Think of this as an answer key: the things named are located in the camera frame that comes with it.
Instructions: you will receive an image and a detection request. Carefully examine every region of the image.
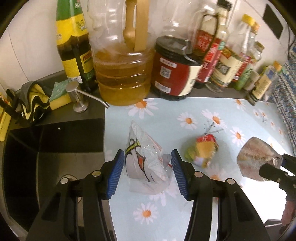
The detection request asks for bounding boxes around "blue patterned cloth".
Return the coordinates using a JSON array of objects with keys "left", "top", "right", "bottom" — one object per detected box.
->
[{"left": 271, "top": 41, "right": 296, "bottom": 149}]

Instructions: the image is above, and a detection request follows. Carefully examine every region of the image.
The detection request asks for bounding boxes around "black sink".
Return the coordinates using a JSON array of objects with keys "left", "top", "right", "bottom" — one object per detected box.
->
[{"left": 3, "top": 118, "right": 105, "bottom": 233}]

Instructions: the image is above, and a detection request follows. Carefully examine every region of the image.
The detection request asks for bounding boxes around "yellow green sponge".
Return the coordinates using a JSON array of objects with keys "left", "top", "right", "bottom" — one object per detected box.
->
[{"left": 49, "top": 80, "right": 73, "bottom": 111}]

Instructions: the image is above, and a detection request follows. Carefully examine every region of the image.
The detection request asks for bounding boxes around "small seasoning shaker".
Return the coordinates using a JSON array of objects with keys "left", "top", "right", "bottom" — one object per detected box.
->
[{"left": 243, "top": 70, "right": 261, "bottom": 92}]

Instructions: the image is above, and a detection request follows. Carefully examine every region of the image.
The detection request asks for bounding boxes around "steel soap dispenser pump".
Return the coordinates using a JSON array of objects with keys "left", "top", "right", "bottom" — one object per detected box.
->
[{"left": 66, "top": 81, "right": 110, "bottom": 113}]

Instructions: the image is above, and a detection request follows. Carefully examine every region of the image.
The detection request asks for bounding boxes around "yellow dish soap bottle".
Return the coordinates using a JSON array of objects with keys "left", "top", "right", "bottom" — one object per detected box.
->
[{"left": 0, "top": 92, "right": 12, "bottom": 142}]

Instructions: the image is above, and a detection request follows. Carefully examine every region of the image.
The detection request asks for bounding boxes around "small green label bottle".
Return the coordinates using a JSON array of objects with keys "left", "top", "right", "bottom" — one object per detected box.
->
[{"left": 233, "top": 41, "right": 265, "bottom": 91}]

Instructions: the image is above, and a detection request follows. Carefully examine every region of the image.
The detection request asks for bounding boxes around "black faucet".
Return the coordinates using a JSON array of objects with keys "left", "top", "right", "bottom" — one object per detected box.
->
[{"left": 6, "top": 89, "right": 26, "bottom": 121}]

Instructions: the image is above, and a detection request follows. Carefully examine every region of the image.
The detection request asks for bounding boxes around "green bottle yellow cap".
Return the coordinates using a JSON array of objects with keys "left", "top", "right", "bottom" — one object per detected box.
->
[{"left": 55, "top": 0, "right": 98, "bottom": 93}]

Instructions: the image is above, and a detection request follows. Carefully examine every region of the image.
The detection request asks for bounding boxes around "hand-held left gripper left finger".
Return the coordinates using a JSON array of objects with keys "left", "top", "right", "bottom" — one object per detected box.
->
[{"left": 25, "top": 149, "right": 125, "bottom": 241}]

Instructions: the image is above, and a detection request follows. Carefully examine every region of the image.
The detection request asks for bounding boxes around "small bottle yellow label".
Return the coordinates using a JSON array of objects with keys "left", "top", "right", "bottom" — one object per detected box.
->
[{"left": 246, "top": 61, "right": 283, "bottom": 106}]

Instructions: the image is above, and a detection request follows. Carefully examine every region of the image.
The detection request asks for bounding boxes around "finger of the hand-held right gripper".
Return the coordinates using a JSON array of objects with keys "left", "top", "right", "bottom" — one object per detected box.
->
[
  {"left": 281, "top": 153, "right": 296, "bottom": 168},
  {"left": 259, "top": 163, "right": 284, "bottom": 184}
]

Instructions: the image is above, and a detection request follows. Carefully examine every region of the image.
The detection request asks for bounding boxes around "grey yellow dishcloth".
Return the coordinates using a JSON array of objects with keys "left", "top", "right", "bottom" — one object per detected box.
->
[{"left": 19, "top": 80, "right": 56, "bottom": 122}]

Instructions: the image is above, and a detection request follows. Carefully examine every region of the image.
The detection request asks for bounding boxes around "clear printed plastic wrapper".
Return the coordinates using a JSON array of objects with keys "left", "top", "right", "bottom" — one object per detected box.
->
[{"left": 125, "top": 120, "right": 173, "bottom": 195}]

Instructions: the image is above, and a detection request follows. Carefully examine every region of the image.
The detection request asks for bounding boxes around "clear bottle yellow cap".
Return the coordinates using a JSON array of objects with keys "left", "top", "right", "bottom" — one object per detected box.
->
[{"left": 205, "top": 14, "right": 255, "bottom": 93}]

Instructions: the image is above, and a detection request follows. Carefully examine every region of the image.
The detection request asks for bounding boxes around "large clear oil jug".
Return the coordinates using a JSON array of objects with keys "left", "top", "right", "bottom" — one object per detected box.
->
[{"left": 86, "top": 0, "right": 155, "bottom": 107}]

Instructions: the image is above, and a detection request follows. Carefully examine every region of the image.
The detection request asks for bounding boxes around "red yellow snack wrapper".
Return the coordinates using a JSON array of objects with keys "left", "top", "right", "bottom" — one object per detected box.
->
[{"left": 184, "top": 134, "right": 219, "bottom": 168}]

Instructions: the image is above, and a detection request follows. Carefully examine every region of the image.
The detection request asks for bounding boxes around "black wall outlet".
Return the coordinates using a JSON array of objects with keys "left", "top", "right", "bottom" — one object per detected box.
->
[{"left": 263, "top": 4, "right": 285, "bottom": 39}]

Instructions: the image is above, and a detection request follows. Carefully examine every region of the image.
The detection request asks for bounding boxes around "black cable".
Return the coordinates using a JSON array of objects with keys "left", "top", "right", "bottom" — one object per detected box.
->
[{"left": 286, "top": 23, "right": 296, "bottom": 59}]

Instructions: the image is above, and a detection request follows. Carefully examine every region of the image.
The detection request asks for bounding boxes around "dark soy sauce jug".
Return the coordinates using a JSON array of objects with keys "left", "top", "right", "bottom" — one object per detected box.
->
[{"left": 150, "top": 0, "right": 219, "bottom": 101}]

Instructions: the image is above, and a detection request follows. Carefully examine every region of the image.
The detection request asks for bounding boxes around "tall bottle red label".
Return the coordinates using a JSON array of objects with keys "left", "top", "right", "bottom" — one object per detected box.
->
[{"left": 193, "top": 0, "right": 233, "bottom": 89}]

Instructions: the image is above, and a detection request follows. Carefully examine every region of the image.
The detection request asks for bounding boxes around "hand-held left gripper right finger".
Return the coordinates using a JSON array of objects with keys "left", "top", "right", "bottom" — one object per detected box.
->
[{"left": 171, "top": 149, "right": 271, "bottom": 241}]

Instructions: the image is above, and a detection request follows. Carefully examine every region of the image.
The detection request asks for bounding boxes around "blue daisy tablecloth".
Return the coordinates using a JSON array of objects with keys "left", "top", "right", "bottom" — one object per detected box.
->
[{"left": 105, "top": 97, "right": 294, "bottom": 241}]

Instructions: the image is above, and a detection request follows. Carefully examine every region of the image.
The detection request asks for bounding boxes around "clear bottle orange cap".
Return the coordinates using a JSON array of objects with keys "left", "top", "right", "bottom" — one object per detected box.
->
[{"left": 232, "top": 22, "right": 261, "bottom": 82}]

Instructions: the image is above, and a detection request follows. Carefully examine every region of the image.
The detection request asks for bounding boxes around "person's right hand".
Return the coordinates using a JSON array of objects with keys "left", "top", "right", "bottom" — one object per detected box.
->
[{"left": 281, "top": 200, "right": 296, "bottom": 227}]

